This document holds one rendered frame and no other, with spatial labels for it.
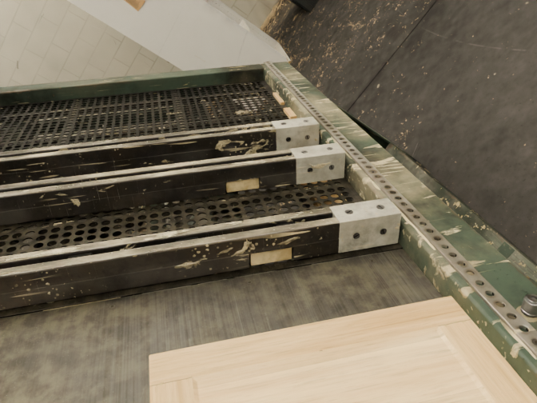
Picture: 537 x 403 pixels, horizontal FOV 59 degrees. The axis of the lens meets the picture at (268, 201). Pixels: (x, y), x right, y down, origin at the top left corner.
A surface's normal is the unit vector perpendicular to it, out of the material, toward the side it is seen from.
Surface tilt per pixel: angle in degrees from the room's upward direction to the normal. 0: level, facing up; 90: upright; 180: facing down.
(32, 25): 90
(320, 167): 90
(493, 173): 0
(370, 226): 90
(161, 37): 90
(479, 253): 53
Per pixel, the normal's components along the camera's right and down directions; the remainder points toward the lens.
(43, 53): 0.18, 0.55
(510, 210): -0.80, -0.40
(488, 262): -0.03, -0.86
